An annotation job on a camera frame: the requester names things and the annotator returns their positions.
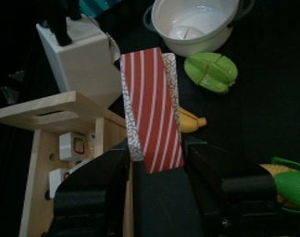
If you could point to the white toy sushi roll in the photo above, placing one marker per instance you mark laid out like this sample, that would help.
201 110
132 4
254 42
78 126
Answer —
71 146
79 165
57 182

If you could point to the toy corn with green husk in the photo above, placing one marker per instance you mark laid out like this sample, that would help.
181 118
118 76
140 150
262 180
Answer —
295 185

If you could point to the white toy box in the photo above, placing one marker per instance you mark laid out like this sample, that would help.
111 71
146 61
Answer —
86 68

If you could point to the wooden toy tray stand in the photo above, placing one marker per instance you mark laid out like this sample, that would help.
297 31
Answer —
37 160

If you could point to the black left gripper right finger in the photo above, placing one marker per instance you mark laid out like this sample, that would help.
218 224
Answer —
234 191

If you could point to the dark seaweed strip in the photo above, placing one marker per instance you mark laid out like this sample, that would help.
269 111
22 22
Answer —
165 203

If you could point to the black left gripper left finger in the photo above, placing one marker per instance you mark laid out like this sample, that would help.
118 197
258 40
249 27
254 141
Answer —
90 191

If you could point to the yellow toy banana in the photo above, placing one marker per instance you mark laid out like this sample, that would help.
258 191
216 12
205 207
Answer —
189 122

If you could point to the green toy starfruit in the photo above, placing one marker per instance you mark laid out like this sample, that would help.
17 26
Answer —
212 72

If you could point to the white toy cooking pot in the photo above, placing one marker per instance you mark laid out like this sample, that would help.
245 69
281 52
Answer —
197 40

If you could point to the teal striped toy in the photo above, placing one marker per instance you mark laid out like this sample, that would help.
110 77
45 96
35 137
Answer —
97 6

